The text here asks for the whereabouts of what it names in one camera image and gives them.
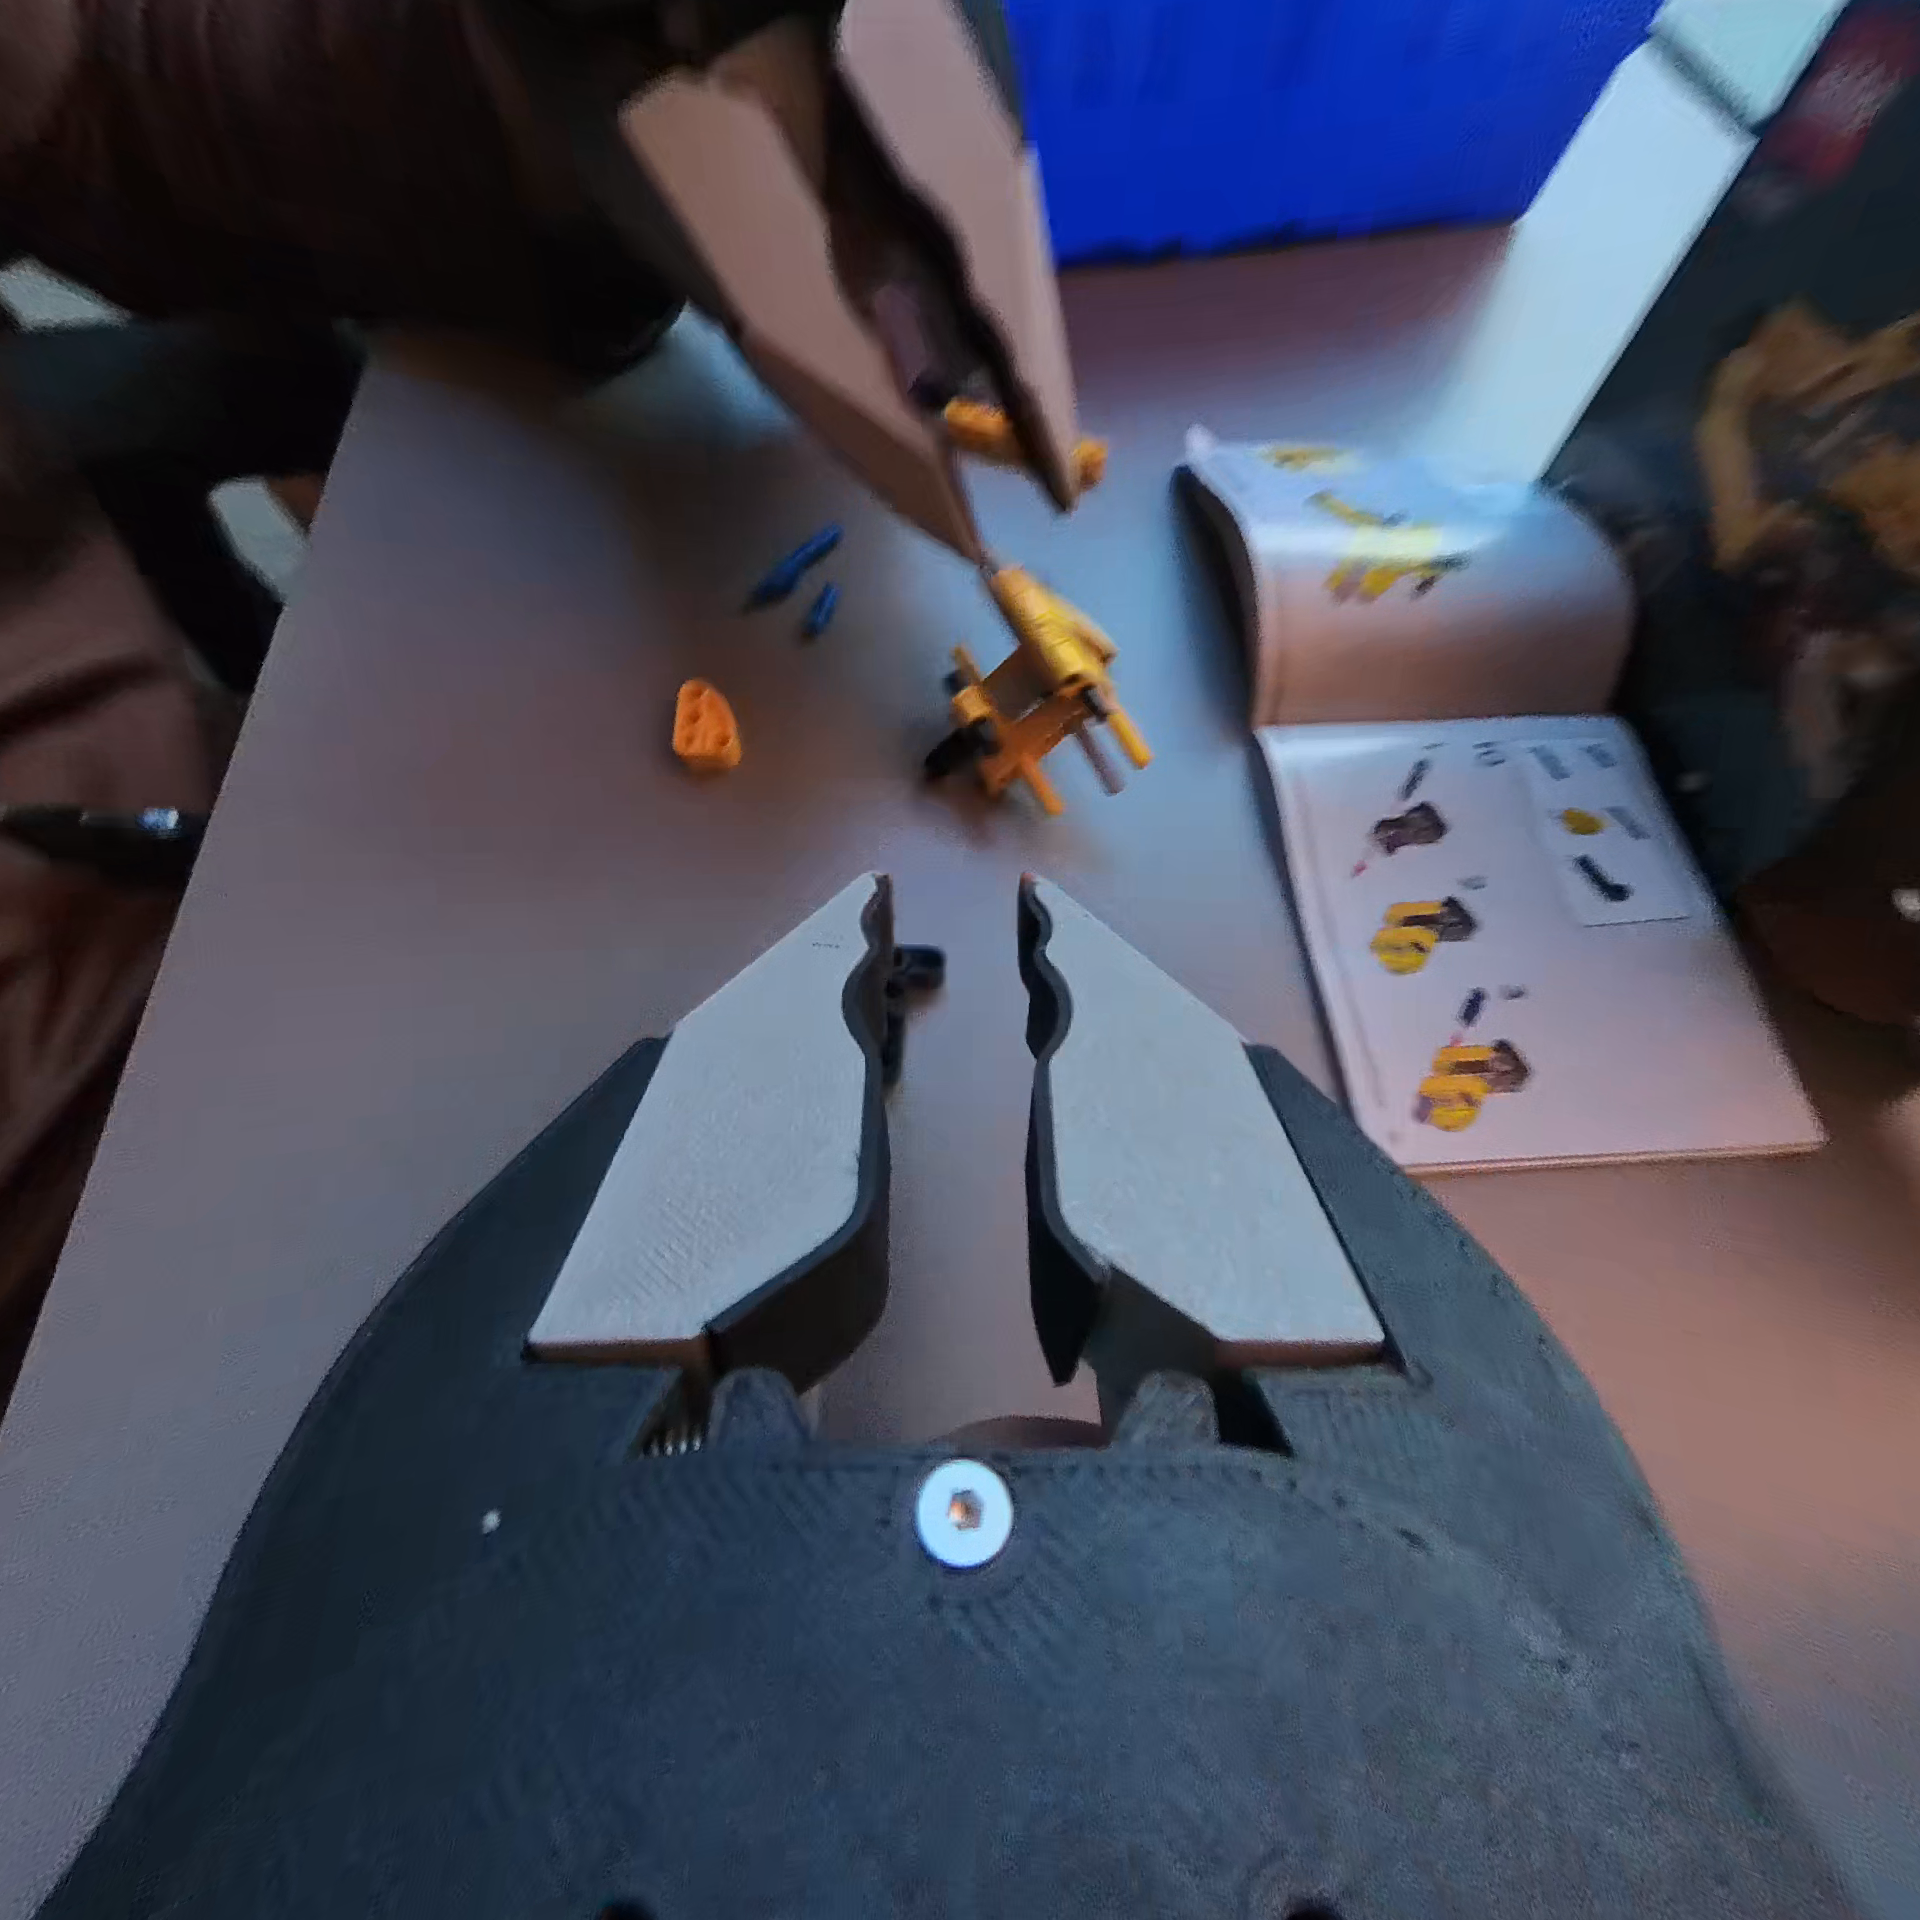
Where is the yellow lego assembly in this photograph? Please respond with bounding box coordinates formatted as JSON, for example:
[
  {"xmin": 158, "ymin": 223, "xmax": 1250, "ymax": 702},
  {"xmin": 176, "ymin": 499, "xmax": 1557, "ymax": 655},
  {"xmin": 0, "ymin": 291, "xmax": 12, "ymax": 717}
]
[{"xmin": 926, "ymin": 564, "xmax": 1152, "ymax": 822}]

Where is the long blue lego pin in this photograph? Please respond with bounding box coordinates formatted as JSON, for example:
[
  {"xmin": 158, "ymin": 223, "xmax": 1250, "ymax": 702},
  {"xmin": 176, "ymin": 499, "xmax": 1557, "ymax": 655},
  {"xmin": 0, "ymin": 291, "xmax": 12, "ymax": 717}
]
[{"xmin": 745, "ymin": 525, "xmax": 839, "ymax": 611}]

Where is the black office chair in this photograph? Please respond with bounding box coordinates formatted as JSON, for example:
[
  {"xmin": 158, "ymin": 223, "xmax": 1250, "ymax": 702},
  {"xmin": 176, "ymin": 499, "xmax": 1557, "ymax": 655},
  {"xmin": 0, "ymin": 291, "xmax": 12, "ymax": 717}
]
[{"xmin": 0, "ymin": 323, "xmax": 359, "ymax": 688}]

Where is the black lego box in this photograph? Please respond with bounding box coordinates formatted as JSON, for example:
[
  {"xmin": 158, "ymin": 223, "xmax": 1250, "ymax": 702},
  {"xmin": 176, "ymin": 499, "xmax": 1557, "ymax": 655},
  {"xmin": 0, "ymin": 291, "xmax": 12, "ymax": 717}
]
[{"xmin": 1546, "ymin": 0, "xmax": 1920, "ymax": 906}]

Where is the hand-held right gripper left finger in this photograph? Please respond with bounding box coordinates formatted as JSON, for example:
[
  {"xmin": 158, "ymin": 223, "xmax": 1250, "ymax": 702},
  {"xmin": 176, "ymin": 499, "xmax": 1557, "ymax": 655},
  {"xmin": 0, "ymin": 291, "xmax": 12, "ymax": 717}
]
[{"xmin": 523, "ymin": 871, "xmax": 898, "ymax": 1391}]

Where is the blue plastic crate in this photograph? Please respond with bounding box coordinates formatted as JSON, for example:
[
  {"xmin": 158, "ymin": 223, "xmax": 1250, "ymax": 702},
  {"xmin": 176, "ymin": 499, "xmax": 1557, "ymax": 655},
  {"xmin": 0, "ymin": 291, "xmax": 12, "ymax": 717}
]
[{"xmin": 1002, "ymin": 0, "xmax": 1671, "ymax": 270}]

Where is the person's left forearm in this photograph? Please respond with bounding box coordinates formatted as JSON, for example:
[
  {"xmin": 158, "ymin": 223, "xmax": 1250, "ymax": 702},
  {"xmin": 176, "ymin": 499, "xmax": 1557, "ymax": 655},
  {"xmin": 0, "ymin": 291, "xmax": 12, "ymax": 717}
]
[{"xmin": 0, "ymin": 0, "xmax": 839, "ymax": 374}]

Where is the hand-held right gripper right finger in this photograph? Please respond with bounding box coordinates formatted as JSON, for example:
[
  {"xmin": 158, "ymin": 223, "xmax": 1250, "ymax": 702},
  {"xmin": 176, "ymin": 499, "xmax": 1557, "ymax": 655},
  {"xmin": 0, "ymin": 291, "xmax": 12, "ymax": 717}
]
[{"xmin": 1016, "ymin": 871, "xmax": 1383, "ymax": 1391}]

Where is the black angled lego beam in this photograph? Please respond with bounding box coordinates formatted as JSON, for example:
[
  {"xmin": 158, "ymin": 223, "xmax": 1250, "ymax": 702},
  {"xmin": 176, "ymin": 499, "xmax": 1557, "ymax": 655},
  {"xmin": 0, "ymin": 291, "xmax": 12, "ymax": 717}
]
[{"xmin": 877, "ymin": 940, "xmax": 955, "ymax": 1095}]

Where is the lego instruction booklet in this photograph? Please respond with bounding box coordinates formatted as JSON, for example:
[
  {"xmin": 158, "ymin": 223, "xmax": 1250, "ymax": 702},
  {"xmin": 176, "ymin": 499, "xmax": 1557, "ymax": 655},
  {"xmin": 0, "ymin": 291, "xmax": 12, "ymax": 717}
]
[{"xmin": 1179, "ymin": 427, "xmax": 1828, "ymax": 1174}]

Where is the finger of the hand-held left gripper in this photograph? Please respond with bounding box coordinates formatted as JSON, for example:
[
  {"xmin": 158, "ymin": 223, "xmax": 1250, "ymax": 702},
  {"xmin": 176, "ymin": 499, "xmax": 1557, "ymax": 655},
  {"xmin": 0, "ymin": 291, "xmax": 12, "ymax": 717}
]
[
  {"xmin": 622, "ymin": 16, "xmax": 997, "ymax": 573},
  {"xmin": 834, "ymin": 0, "xmax": 1086, "ymax": 515}
]

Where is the small yellow curved lego piece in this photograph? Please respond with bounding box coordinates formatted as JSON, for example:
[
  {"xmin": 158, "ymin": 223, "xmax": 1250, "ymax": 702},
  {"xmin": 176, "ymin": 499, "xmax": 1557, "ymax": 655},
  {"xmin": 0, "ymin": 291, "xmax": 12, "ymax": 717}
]
[{"xmin": 671, "ymin": 678, "xmax": 745, "ymax": 772}]

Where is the long yellow lego beam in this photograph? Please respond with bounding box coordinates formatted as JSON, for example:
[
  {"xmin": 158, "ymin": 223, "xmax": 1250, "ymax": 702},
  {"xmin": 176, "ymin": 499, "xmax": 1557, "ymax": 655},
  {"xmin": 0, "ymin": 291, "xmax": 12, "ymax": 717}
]
[{"xmin": 940, "ymin": 396, "xmax": 1115, "ymax": 488}]

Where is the person's brown clothing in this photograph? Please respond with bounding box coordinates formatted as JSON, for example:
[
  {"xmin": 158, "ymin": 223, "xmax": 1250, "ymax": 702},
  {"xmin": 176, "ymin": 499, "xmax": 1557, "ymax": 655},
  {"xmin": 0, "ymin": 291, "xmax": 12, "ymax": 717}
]
[{"xmin": 0, "ymin": 406, "xmax": 283, "ymax": 1398}]

